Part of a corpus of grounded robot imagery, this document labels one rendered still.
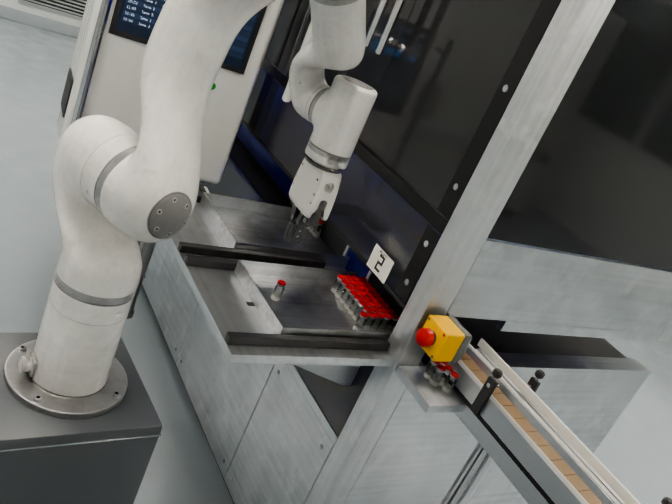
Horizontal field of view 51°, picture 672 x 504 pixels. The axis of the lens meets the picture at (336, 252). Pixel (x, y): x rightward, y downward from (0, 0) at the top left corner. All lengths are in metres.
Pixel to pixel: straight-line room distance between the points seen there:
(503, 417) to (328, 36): 0.83
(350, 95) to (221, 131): 1.02
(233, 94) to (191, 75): 1.25
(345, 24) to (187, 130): 0.33
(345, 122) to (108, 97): 1.02
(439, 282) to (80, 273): 0.75
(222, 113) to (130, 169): 1.28
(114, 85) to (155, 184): 1.21
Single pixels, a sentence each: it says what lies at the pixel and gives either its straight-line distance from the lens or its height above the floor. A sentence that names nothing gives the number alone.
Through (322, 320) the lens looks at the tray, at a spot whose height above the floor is 0.88.
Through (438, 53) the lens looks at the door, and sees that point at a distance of 1.65.
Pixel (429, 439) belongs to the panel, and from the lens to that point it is 1.85.
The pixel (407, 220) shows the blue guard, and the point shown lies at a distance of 1.59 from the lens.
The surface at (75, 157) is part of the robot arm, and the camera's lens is 1.04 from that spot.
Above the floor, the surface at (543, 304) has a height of 1.07.
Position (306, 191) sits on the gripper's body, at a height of 1.20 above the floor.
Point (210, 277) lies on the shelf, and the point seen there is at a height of 0.88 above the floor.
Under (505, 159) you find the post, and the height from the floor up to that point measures 1.39.
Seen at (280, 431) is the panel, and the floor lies 0.43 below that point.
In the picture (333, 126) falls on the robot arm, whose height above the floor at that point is 1.34.
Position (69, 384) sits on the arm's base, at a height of 0.90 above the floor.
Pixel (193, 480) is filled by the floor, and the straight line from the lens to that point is 2.38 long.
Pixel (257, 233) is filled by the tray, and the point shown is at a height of 0.88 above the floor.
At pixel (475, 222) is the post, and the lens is 1.45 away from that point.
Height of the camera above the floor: 1.63
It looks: 22 degrees down
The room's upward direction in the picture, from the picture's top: 24 degrees clockwise
